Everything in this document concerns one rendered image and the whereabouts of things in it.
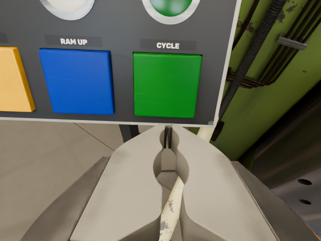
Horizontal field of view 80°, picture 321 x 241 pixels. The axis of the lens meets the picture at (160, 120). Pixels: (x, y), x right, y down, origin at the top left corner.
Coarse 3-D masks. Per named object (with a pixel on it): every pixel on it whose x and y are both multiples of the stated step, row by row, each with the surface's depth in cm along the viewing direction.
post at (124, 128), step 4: (120, 124) 53; (124, 124) 52; (128, 124) 51; (120, 128) 55; (124, 128) 54; (128, 128) 53; (132, 128) 54; (136, 128) 57; (124, 132) 57; (128, 132) 55; (132, 132) 56; (136, 132) 59; (124, 136) 59; (128, 136) 58; (132, 136) 57; (124, 140) 62; (128, 140) 60
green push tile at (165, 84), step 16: (144, 64) 21; (160, 64) 21; (176, 64) 21; (192, 64) 21; (144, 80) 22; (160, 80) 22; (176, 80) 22; (192, 80) 22; (144, 96) 23; (160, 96) 23; (176, 96) 22; (192, 96) 22; (144, 112) 24; (160, 112) 24; (176, 112) 24; (192, 112) 23
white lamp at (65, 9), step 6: (48, 0) 19; (54, 0) 18; (60, 0) 18; (66, 0) 18; (72, 0) 18; (78, 0) 18; (84, 0) 18; (54, 6) 19; (60, 6) 19; (66, 6) 19; (72, 6) 19; (78, 6) 19
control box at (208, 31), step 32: (0, 0) 19; (32, 0) 19; (96, 0) 19; (128, 0) 19; (224, 0) 19; (0, 32) 20; (32, 32) 20; (64, 32) 20; (96, 32) 20; (128, 32) 20; (160, 32) 20; (192, 32) 20; (224, 32) 20; (32, 64) 22; (128, 64) 22; (224, 64) 21; (32, 96) 23; (128, 96) 23
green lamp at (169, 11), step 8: (152, 0) 18; (160, 0) 18; (168, 0) 18; (176, 0) 18; (184, 0) 18; (192, 0) 18; (160, 8) 19; (168, 8) 19; (176, 8) 19; (184, 8) 19; (168, 16) 19
